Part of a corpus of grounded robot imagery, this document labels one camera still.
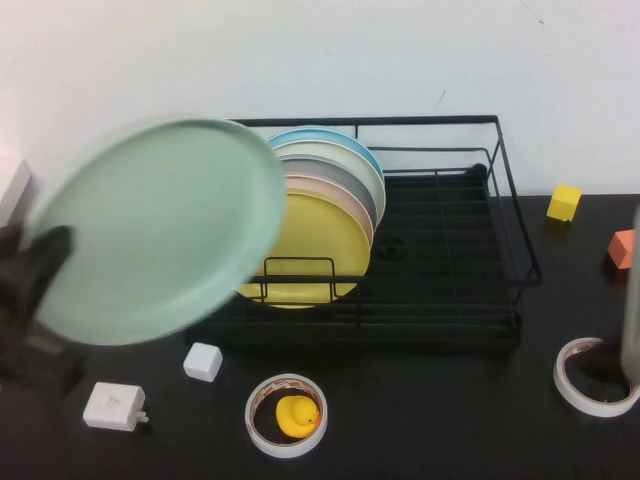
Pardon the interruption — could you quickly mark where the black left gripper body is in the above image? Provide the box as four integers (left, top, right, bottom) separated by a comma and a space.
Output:
0, 227, 86, 397

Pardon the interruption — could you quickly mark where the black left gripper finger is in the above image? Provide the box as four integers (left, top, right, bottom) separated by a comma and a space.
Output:
27, 224, 76, 314

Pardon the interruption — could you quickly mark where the mint green plate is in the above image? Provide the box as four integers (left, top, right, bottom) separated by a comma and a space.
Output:
30, 115, 289, 347

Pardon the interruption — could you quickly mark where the yellow plate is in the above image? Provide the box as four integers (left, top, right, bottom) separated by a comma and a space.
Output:
235, 192, 373, 310

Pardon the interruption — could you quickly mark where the grey plate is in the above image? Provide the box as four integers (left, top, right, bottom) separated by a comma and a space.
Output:
277, 157, 382, 224

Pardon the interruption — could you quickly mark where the blue plate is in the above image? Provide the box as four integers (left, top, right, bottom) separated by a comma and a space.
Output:
265, 126, 386, 187

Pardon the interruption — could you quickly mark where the pink plate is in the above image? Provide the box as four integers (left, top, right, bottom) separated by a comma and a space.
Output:
283, 175, 377, 242

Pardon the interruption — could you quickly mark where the cream white plate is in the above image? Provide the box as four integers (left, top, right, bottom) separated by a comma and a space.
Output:
272, 140, 387, 221

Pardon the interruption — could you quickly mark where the white cabinet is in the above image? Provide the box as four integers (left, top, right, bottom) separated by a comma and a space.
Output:
0, 159, 40, 229

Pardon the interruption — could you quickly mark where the white power adapter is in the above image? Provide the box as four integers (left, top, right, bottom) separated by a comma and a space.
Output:
82, 381, 151, 430

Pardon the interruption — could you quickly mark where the small white cube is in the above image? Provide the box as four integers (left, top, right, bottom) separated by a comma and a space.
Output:
182, 341, 224, 384

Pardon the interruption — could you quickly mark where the white double-sided tape roll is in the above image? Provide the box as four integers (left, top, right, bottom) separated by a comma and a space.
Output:
552, 337, 640, 419
244, 372, 329, 459

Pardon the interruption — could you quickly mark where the yellow rubber duck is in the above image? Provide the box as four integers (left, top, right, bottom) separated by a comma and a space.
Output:
275, 395, 322, 439

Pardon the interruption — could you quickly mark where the yellow cube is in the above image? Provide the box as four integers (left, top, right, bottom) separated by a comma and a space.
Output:
545, 184, 584, 223

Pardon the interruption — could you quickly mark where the orange cube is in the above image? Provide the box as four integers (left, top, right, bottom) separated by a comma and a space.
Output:
606, 229, 637, 271

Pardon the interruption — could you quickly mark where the black wire dish rack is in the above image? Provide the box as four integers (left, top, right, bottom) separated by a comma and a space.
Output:
184, 114, 544, 351

